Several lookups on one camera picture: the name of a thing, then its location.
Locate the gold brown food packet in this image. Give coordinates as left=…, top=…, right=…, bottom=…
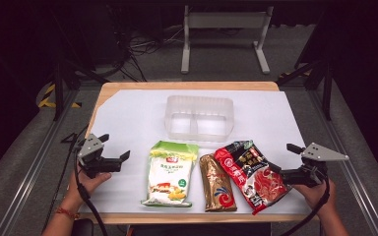
left=198, top=152, right=238, bottom=213

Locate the red black food packet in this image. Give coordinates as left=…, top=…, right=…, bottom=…
left=213, top=140, right=292, bottom=216

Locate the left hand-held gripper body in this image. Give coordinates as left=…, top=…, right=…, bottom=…
left=76, top=133, right=123, bottom=180

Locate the black chair seat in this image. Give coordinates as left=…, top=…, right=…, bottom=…
left=71, top=218, right=95, bottom=236

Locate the clear plastic container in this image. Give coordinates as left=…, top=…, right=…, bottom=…
left=163, top=94, right=235, bottom=144

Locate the grey metal table frame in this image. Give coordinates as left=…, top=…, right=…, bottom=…
left=180, top=4, right=275, bottom=76

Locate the black metal stand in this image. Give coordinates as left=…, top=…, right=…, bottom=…
left=50, top=57, right=110, bottom=122
left=277, top=58, right=335, bottom=122

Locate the person's left hand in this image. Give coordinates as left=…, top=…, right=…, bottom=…
left=66, top=165, right=113, bottom=207

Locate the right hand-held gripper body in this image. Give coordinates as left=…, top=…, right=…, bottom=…
left=280, top=142, right=350, bottom=189

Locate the red bracelet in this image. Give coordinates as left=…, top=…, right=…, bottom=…
left=54, top=206, right=81, bottom=221

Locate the aluminium floor rail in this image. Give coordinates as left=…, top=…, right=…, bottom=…
left=308, top=88, right=378, bottom=236
left=0, top=88, right=81, bottom=236

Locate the bundle of black floor cables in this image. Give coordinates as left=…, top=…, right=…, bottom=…
left=103, top=6, right=185, bottom=83

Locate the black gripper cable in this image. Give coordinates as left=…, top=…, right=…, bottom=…
left=73, top=143, right=110, bottom=236
left=280, top=175, right=332, bottom=236

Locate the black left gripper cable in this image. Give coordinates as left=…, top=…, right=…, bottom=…
left=73, top=143, right=110, bottom=236

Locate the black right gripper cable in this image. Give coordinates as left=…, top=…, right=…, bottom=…
left=280, top=175, right=332, bottom=236

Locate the yellow black striped tape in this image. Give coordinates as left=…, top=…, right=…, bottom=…
left=37, top=83, right=83, bottom=109

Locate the person's right hand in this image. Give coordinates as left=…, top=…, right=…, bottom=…
left=291, top=178, right=338, bottom=218

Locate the white paper sheet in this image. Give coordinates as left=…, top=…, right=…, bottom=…
left=78, top=88, right=313, bottom=216

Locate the green white food packet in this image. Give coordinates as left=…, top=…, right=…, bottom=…
left=140, top=140, right=200, bottom=208

